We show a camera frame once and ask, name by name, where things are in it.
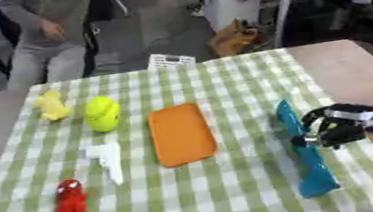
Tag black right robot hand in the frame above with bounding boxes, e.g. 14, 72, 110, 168
287, 99, 373, 155

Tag blue flat toy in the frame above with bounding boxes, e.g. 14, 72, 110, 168
272, 93, 343, 202

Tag brown bag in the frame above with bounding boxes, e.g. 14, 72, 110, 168
203, 15, 265, 59

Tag orange rectangular tray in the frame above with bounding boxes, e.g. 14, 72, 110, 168
144, 99, 221, 170

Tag white slotted basket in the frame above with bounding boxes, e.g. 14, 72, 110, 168
146, 49, 198, 71

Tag white plastic toy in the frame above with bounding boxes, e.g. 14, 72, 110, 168
79, 141, 127, 190

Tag yellow-green round toy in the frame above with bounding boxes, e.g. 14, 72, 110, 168
81, 92, 126, 136

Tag red figure toy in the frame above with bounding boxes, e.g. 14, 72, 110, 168
50, 177, 92, 212

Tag yellow soft toy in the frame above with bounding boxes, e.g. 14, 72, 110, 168
31, 87, 75, 124

